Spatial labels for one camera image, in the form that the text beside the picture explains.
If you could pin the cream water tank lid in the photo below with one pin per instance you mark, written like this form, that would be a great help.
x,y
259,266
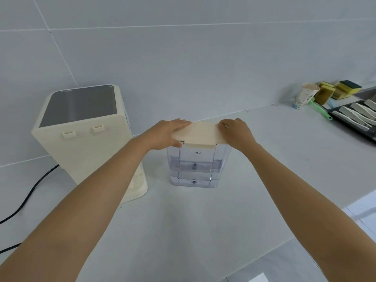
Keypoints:
x,y
199,133

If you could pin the dark yellow sponge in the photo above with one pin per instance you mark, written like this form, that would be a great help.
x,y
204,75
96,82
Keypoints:
x,y
323,94

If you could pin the person's left forearm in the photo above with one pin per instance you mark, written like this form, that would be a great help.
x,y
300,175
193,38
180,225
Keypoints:
x,y
76,208

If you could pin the clear plastic water tank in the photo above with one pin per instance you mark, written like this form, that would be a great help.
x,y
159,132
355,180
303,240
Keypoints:
x,y
196,168

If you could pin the person's right forearm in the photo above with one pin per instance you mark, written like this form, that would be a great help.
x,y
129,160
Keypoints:
x,y
308,208

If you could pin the person's right fingers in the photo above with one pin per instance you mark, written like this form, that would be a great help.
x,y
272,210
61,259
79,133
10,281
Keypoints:
x,y
228,123

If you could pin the yellow sponge with green pad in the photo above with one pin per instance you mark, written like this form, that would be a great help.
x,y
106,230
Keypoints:
x,y
346,88

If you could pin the cream water dispenser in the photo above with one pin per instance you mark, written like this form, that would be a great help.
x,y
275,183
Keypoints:
x,y
88,143

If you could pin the person's left thumb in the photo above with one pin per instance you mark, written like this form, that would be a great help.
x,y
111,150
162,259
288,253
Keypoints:
x,y
176,143

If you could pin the black tray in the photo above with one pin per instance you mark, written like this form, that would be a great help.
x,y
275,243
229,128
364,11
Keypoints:
x,y
357,130

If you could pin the small yellow green sponge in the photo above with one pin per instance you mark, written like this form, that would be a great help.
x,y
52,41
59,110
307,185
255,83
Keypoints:
x,y
326,84

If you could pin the person's left hand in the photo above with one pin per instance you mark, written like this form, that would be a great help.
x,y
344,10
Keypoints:
x,y
161,135

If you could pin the white strip piece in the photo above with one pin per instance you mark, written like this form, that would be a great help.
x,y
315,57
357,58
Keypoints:
x,y
371,105
354,113
349,120
364,111

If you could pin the white paper cup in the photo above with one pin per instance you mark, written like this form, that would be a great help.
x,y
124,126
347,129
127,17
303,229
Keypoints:
x,y
303,96

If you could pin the person's right hand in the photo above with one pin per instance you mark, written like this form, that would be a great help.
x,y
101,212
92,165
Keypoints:
x,y
239,133

